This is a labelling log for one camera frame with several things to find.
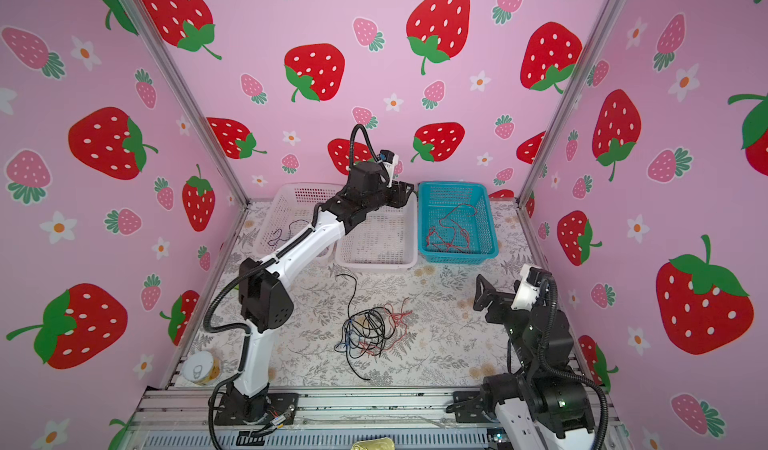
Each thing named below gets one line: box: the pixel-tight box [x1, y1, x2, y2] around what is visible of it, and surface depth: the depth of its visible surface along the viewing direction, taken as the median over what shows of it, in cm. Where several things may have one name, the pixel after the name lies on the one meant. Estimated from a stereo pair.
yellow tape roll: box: [182, 351, 221, 385], surface depth 77 cm
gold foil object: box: [351, 437, 396, 450], surface depth 66 cm
